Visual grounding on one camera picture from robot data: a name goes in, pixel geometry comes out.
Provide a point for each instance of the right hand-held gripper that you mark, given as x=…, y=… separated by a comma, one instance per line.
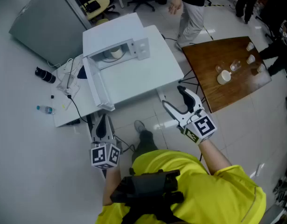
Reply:
x=202, y=126

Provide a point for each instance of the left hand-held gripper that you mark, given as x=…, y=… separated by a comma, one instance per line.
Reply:
x=105, y=155

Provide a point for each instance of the white microwave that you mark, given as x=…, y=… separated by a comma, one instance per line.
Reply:
x=110, y=29

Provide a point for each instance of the person's left forearm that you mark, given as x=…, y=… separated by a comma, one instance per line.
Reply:
x=111, y=185

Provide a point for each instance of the person's right forearm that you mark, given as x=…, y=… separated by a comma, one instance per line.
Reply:
x=214, y=157

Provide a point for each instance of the low white table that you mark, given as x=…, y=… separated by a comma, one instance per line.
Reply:
x=85, y=106

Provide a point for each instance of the person's grey shoe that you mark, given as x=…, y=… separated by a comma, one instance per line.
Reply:
x=139, y=125

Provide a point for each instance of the person's dark trouser leg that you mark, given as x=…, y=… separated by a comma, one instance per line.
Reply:
x=145, y=142

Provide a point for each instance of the white ceramic mug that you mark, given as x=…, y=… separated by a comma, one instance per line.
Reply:
x=223, y=77

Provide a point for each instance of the small clear glass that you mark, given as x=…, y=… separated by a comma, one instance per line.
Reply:
x=218, y=68

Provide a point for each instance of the large white table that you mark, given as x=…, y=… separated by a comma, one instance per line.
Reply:
x=143, y=78

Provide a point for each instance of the clear plastic holder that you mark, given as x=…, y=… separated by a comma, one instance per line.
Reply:
x=67, y=85

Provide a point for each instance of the clear plastic water bottle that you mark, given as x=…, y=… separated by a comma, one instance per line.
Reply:
x=46, y=110

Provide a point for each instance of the brown wooden table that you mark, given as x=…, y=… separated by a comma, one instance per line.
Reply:
x=213, y=52

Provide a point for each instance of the dark blue cloth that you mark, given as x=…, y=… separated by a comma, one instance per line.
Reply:
x=82, y=73

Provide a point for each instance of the large clear glass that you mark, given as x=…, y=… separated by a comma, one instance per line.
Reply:
x=235, y=65

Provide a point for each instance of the black chest-mounted device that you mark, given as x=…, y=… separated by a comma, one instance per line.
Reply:
x=145, y=190

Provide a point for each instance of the black cylindrical flask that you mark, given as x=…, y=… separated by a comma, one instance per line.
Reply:
x=45, y=75

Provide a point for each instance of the person's yellow shirt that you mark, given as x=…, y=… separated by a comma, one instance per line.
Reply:
x=204, y=195

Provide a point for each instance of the small yellow stool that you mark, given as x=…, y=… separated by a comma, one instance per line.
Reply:
x=102, y=21

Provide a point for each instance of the grey metal cabinet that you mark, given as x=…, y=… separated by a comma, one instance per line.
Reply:
x=47, y=27

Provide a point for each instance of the black bag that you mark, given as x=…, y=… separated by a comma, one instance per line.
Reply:
x=92, y=6

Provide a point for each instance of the pile of dark equipment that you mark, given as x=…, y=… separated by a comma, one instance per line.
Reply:
x=284, y=185

